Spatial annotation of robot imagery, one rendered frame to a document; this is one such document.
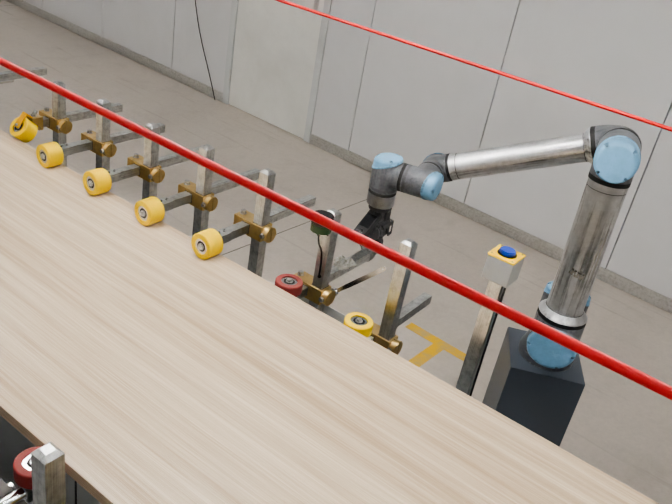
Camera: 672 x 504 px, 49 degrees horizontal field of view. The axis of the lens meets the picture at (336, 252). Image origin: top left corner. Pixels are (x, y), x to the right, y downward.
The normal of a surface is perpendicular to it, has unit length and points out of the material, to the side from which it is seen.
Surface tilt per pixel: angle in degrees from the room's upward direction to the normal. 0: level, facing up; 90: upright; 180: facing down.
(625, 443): 0
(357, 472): 0
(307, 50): 90
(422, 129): 90
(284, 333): 0
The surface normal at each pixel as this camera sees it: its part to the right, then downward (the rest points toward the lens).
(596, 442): 0.16, -0.86
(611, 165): -0.36, 0.28
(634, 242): -0.63, 0.29
